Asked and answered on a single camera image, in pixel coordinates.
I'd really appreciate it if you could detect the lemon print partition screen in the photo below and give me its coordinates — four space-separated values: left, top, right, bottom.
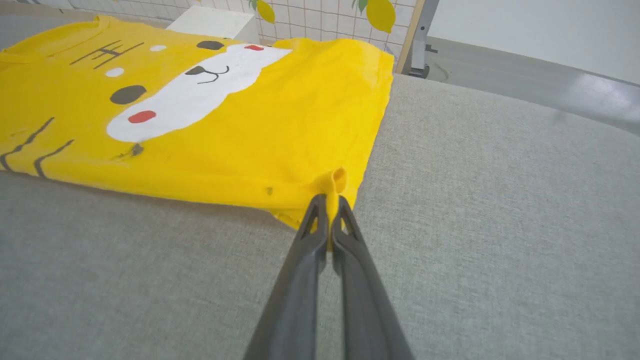
0 0 426 75

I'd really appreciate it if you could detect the white box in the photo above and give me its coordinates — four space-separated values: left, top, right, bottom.
166 5 261 46

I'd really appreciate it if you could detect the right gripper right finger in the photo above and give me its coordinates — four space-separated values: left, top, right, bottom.
330 195 415 360

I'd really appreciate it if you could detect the yellow animal face T-shirt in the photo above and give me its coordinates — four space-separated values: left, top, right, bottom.
0 15 396 251

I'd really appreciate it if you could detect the grey metal stand leg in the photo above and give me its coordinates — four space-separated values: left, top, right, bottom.
407 0 441 79

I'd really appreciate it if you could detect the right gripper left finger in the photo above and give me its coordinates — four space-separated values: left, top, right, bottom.
243 194 331 360

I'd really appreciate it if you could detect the grey fabric sofa seat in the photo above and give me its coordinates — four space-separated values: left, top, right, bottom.
0 15 640 360

